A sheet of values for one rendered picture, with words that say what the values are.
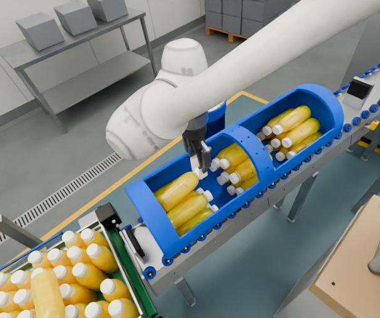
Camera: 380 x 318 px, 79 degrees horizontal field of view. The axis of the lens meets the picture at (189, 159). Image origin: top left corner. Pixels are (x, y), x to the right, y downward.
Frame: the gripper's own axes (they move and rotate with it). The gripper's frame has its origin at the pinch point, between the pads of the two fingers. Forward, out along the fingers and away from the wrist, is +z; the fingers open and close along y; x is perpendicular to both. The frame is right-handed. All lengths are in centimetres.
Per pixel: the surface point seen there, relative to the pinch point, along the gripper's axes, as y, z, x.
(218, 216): -14.4, 9.1, 3.7
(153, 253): -3.8, 27.6, 27.6
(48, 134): 251, 120, 67
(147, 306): -17, 31, 38
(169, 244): -13.6, 6.3, 21.8
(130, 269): -2.2, 30.6, 38.0
